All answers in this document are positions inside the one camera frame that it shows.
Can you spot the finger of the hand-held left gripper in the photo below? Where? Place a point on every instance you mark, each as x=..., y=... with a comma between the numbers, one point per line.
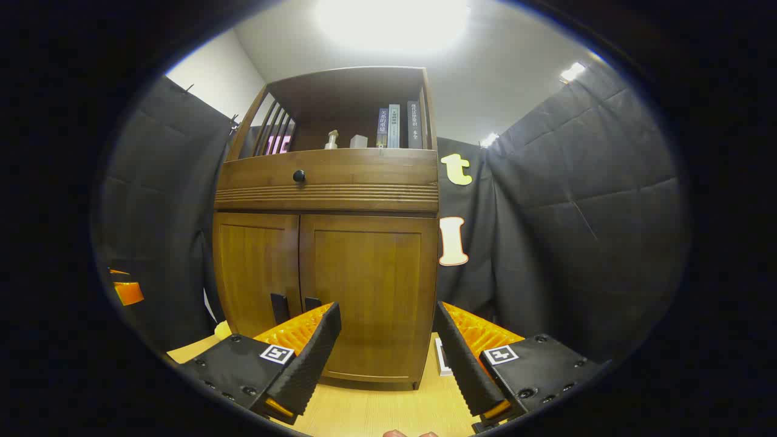
x=128, y=292
x=119, y=271

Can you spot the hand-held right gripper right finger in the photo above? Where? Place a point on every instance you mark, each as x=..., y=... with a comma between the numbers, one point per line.
x=467, y=370

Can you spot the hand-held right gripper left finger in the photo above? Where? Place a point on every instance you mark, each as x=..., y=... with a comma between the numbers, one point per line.
x=309, y=364

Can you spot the wooden cabinet door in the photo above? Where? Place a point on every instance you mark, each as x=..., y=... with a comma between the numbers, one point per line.
x=255, y=267
x=370, y=273

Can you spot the wooden double-door shoe cabinet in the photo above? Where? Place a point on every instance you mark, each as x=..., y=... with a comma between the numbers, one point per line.
x=346, y=85

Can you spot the wooden cabinet drawer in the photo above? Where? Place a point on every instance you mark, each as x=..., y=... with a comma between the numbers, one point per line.
x=376, y=170

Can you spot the yellow plush ball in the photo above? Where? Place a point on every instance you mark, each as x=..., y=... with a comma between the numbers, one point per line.
x=222, y=331

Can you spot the black round drawer knob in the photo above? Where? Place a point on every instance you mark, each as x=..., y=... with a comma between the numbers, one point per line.
x=299, y=176

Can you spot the black backdrop cloth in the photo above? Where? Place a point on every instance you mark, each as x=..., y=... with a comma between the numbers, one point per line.
x=576, y=212

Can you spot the small pump bottle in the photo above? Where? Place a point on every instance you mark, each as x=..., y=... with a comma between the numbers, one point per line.
x=331, y=141

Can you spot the small white box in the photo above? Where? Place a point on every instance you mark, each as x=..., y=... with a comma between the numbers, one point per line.
x=359, y=141

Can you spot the small ceiling light panel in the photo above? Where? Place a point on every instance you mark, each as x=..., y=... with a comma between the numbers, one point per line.
x=489, y=140
x=572, y=72

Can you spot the light grey book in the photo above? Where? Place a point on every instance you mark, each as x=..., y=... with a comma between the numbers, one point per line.
x=394, y=126

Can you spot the large ceiling light panel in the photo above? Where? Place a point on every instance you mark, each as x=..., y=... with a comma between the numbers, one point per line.
x=391, y=24

